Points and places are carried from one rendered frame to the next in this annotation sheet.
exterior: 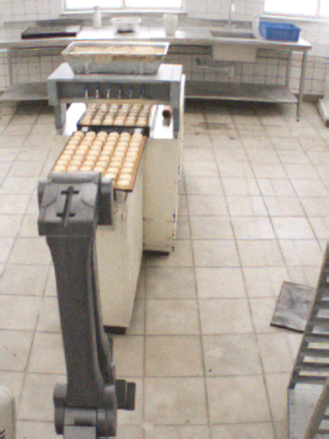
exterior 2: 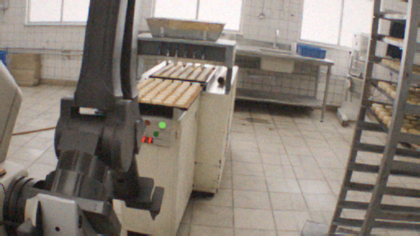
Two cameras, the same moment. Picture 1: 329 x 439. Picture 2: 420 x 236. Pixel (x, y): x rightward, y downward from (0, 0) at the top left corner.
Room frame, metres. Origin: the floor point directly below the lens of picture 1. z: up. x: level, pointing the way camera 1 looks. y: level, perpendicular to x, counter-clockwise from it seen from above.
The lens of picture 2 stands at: (0.03, -0.05, 1.43)
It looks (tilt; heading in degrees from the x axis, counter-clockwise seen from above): 17 degrees down; 1
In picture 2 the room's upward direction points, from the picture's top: 6 degrees clockwise
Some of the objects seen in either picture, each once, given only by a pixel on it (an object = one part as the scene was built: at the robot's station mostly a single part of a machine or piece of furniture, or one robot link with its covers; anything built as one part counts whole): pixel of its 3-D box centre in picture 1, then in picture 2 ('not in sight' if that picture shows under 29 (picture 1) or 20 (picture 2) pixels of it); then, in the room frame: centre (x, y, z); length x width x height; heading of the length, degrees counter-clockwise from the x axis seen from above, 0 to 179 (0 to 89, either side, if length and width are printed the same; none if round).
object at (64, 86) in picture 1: (117, 98); (183, 61); (2.76, 0.24, 1.01); 0.72 x 0.33 x 0.34; 86
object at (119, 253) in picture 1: (104, 230); (162, 160); (2.26, 0.28, 0.45); 0.70 x 0.34 x 0.90; 176
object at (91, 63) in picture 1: (117, 58); (185, 28); (2.76, 0.24, 1.25); 0.56 x 0.29 x 0.14; 86
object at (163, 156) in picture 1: (128, 155); (188, 120); (3.24, 0.21, 0.42); 1.28 x 0.72 x 0.84; 176
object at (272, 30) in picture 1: (279, 30); (311, 52); (5.46, -1.30, 0.95); 0.40 x 0.30 x 0.14; 94
